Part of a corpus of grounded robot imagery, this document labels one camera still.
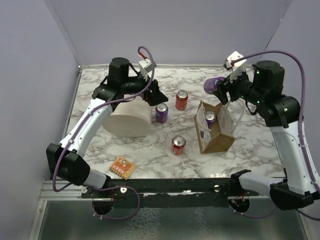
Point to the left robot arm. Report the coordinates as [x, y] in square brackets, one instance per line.
[66, 159]

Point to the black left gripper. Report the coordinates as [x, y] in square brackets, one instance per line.
[155, 95]

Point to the white cylindrical bucket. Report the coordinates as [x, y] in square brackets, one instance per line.
[130, 119]

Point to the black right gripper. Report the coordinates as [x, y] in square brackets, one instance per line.
[227, 85]

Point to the orange snack packet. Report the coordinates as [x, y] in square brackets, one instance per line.
[122, 167]

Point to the red cola can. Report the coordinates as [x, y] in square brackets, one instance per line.
[178, 144]
[181, 100]

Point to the purple soda can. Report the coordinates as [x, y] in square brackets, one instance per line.
[210, 85]
[161, 113]

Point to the aluminium frame rail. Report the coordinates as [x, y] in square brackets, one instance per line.
[62, 190]

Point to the purple soda can carried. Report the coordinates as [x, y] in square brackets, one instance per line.
[210, 118]

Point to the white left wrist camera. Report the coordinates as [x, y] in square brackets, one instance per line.
[146, 66]

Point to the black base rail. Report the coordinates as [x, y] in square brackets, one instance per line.
[206, 200]

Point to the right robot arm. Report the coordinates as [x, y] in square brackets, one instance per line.
[299, 188]

